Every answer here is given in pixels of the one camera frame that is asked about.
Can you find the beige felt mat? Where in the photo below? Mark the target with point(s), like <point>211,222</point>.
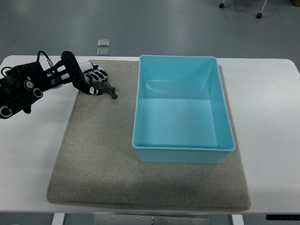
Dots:
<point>97,165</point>

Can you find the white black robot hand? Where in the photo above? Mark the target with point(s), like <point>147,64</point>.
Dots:
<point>92,74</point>

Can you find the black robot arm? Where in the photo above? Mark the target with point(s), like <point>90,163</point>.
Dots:
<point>25,84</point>

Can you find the black table control panel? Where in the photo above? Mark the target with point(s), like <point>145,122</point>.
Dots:
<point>283,217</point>

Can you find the lower metal floor plate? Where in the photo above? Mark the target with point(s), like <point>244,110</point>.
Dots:
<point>103,51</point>

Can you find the metal floor plate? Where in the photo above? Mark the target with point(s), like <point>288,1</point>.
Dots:
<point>103,51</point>
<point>103,43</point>

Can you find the upper metal floor plate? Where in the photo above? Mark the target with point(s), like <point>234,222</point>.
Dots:
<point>103,43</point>

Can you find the metal table frame bracket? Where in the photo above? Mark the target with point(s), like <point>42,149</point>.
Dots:
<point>118,219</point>

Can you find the brown hippo toy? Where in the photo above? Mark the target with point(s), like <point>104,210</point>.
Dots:
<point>104,87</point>

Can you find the blue plastic box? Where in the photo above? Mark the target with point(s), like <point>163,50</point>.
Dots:
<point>181,113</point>

